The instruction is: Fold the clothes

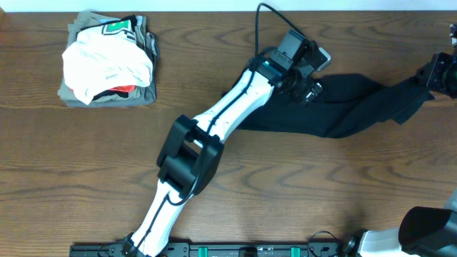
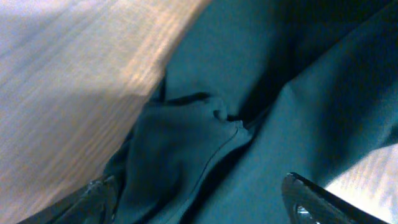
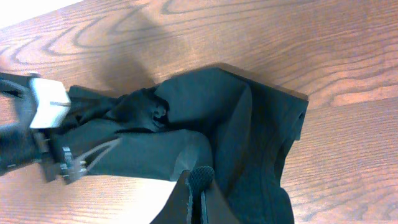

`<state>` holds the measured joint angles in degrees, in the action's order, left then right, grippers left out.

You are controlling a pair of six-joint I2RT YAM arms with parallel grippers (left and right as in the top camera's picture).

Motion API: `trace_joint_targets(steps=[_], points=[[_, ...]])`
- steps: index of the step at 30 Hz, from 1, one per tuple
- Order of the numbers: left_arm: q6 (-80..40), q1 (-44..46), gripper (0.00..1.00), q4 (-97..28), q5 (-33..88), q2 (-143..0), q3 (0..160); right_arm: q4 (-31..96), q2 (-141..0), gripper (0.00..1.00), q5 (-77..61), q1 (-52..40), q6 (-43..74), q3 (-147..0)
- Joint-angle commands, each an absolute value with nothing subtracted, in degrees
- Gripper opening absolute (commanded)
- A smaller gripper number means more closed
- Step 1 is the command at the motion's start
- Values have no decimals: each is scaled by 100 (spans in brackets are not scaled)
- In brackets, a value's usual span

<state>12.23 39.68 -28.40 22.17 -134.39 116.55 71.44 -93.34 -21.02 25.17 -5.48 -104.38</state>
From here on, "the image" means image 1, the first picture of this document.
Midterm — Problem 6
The black t-shirt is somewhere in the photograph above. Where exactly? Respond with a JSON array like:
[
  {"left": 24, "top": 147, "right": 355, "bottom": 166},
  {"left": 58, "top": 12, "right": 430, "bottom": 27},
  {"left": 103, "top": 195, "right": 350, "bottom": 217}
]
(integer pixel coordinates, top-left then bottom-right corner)
[{"left": 238, "top": 74, "right": 434, "bottom": 138}]

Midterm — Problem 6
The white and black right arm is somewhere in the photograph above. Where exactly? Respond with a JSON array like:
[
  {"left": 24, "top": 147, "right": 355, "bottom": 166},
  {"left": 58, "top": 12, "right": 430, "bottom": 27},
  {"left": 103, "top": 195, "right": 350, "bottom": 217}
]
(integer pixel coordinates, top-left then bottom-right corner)
[{"left": 338, "top": 52, "right": 456, "bottom": 257}]

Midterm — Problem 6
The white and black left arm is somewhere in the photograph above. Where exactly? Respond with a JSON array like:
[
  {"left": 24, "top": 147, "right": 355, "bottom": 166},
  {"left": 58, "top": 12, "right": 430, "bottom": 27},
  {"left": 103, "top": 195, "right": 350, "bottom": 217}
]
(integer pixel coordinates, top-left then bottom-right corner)
[{"left": 121, "top": 30, "right": 331, "bottom": 256}]

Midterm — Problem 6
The khaki folded garment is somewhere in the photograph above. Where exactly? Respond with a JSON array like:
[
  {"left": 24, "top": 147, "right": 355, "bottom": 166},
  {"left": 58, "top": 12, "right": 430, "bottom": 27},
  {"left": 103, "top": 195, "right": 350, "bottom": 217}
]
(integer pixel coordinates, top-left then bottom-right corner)
[{"left": 58, "top": 11, "right": 160, "bottom": 108}]

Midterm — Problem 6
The red and black folded garment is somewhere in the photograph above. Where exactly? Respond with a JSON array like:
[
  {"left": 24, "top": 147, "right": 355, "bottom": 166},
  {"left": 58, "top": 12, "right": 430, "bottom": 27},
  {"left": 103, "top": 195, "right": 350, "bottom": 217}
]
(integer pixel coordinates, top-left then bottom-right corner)
[{"left": 69, "top": 85, "right": 141, "bottom": 103}]

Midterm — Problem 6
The white folded shirt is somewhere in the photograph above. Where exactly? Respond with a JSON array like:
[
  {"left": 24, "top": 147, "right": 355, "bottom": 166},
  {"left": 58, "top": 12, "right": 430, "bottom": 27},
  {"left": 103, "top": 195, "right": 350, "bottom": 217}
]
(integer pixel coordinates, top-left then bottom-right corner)
[{"left": 62, "top": 15, "right": 154, "bottom": 89}]

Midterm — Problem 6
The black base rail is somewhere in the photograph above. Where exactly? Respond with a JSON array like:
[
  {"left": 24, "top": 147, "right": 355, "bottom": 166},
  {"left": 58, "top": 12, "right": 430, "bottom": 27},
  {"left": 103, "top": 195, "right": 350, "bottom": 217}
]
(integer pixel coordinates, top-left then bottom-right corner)
[{"left": 69, "top": 242, "right": 340, "bottom": 257}]

